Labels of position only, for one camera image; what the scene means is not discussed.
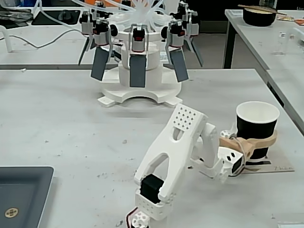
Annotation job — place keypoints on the tan gripper black servo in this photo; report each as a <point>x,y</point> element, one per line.
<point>251,145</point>

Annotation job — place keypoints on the black paper cup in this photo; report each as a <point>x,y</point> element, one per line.
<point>256,128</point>

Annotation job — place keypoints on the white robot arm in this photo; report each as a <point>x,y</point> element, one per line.
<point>175,142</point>

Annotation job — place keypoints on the dark table leg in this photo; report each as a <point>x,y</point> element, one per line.
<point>229,47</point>

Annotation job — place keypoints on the grey paddle actuator unit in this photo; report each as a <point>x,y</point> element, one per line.
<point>197,53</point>
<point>137,71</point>
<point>98,64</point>
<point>86,26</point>
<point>180,66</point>

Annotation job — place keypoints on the white paper sheet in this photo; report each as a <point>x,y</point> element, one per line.
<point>292,225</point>

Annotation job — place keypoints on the white carousel stand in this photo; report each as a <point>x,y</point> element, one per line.
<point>154,73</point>

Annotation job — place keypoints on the black bowl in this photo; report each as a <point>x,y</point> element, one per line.
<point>259,19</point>

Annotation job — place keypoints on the orange packet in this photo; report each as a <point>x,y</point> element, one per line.
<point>299,22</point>

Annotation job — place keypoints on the wooden chopstick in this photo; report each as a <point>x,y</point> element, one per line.
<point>251,7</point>

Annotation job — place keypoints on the translucent tube bundle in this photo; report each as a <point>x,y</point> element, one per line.
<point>142,12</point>

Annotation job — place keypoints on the black desk pad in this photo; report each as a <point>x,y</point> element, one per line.
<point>71,15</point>

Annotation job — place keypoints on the grey plastic tray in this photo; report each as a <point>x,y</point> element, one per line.
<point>23,190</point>

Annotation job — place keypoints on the dark flat device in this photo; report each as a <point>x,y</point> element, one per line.
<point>14,21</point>

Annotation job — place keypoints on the white bracket stand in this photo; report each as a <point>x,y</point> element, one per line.
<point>8,42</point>
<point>288,40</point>

